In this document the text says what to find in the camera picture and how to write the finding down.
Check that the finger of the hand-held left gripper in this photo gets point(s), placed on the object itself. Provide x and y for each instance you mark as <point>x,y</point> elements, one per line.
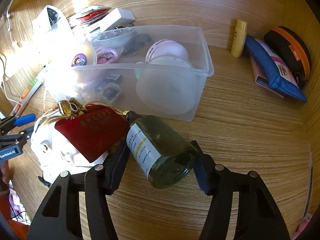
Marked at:
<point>23,120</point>
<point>21,135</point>

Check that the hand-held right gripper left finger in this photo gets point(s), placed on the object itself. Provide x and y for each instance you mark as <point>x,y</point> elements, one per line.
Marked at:
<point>116,166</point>

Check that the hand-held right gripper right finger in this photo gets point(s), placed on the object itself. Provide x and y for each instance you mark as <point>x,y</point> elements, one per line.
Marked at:
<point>203,173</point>

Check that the dark green glass bottle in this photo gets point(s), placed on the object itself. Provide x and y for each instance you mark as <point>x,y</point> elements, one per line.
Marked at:
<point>162,150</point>

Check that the clear plastic storage box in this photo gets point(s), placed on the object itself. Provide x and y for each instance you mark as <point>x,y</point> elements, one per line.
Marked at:
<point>160,97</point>

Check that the bagged pink knit item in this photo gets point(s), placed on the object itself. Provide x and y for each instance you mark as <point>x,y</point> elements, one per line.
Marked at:
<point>107,55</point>

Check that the white orange tube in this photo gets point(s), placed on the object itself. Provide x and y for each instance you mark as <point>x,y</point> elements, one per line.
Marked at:
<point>27,90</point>

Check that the red cloth pouch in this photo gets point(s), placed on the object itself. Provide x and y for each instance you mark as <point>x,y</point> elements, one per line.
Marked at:
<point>92,132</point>

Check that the gold ornament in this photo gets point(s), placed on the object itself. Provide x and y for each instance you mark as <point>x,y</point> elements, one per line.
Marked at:
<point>70,108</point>

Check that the wooden desk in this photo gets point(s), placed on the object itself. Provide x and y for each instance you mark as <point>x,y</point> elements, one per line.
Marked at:
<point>250,135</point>

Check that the cream round case purple sticker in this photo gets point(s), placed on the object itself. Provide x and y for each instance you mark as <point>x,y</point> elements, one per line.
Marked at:
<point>83,53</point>

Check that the pink notebook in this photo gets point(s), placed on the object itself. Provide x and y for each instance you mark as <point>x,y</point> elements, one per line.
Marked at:
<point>261,80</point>

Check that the stack of booklets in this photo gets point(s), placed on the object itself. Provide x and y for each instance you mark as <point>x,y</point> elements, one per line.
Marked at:
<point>90,15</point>

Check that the clear small bowl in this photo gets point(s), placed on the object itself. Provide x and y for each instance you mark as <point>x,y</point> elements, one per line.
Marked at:
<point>117,36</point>

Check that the blue zip pouch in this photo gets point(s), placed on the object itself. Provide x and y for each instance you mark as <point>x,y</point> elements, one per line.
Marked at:
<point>272,67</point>

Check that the white rectangular box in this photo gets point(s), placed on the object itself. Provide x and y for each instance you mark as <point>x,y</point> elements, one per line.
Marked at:
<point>112,20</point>

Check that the small yellow tube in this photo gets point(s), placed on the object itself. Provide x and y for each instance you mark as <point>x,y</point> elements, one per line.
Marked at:
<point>238,38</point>

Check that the black orange round case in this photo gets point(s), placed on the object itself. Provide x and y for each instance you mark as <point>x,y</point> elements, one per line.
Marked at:
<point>292,47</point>

